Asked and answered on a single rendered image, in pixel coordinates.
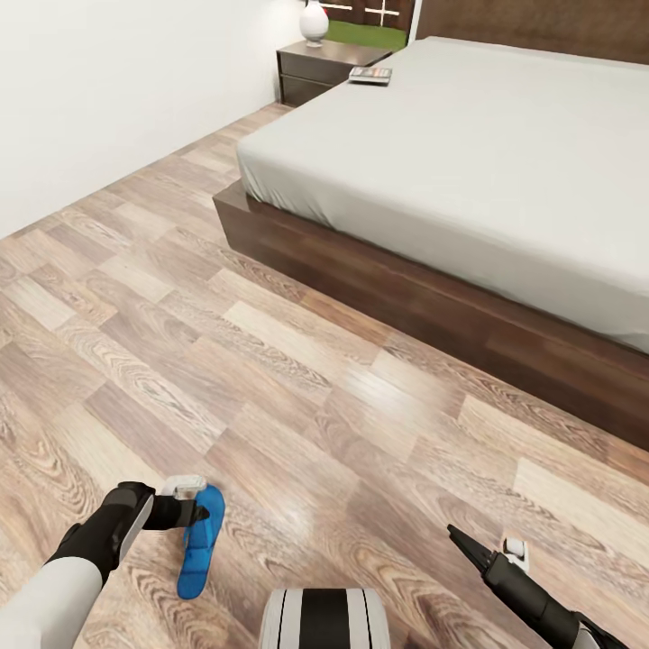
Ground hardback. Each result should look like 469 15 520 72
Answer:
349 67 392 83

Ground sandal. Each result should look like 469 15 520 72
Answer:
177 485 225 600

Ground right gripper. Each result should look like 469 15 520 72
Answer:
447 524 550 630

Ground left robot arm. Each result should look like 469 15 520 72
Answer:
0 474 210 649

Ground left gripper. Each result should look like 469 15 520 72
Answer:
149 496 210 532

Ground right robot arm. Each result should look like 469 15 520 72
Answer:
447 524 629 649

